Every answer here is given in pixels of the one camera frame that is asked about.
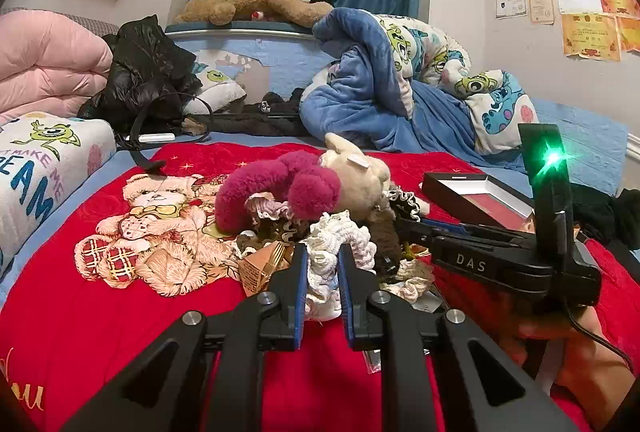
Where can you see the person's right hand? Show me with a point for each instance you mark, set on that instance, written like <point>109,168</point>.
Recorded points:
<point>595,372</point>

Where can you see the magenta plush toy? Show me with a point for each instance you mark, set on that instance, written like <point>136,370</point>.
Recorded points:
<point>260,182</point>

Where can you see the pink quilt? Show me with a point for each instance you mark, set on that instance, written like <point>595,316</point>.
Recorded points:
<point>45,62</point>

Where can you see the white cartoon print pillow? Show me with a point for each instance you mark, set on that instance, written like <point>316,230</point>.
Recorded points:
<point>45,172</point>

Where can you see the red bear print blanket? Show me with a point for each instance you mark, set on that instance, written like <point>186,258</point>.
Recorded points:
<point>125,327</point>

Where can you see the monster print pillow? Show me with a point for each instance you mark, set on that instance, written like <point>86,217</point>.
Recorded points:
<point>217,84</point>

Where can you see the black clothing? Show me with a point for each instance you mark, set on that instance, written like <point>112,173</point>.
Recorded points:
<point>260,122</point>

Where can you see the orange pyramid packet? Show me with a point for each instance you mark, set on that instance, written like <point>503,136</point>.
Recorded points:
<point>262,267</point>

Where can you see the dark brown fuzzy scrunchie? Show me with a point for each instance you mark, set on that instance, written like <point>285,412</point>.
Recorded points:
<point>385,242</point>

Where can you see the blue monster print quilt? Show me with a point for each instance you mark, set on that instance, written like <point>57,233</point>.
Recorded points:
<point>360,97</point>

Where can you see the clear plastic packet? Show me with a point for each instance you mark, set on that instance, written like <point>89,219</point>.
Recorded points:
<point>427,303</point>

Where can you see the black cloth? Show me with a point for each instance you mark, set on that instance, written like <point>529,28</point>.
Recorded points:
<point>600,212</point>

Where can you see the white ruffled scrunchie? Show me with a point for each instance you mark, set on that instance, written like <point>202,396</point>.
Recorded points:
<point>322,262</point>

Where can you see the row of wall certificates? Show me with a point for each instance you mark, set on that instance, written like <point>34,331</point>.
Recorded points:
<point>590,34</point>

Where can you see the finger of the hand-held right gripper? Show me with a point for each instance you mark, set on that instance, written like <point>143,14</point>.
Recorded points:
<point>465,228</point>

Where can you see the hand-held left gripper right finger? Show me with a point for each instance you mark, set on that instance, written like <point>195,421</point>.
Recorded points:
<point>345,292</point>

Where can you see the black box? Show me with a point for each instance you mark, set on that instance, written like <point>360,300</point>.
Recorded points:
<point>480,199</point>

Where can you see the blue bed headboard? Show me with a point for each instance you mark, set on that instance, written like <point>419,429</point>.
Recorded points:
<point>285,59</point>

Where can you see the pink frilled scrunchie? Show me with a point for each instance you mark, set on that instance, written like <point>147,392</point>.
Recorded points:
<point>267,207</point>

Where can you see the beige plush toy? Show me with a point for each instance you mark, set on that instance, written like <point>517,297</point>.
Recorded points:
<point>357,177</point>

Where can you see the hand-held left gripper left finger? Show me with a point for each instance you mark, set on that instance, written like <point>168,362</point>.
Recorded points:
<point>300,292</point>

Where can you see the black and white frilled scrunchie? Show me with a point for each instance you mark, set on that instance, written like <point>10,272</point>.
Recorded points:
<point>410,204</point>

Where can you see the white stick device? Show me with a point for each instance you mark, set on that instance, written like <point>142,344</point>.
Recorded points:
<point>156,138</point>

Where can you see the black puffer jacket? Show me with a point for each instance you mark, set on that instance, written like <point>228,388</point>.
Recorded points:
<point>145,67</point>

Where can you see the large brown plush bear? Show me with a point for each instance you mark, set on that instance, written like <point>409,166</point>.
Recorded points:
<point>270,7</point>

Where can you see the cream ruffled scrunchie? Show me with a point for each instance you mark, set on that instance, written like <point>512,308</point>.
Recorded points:
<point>407,279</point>

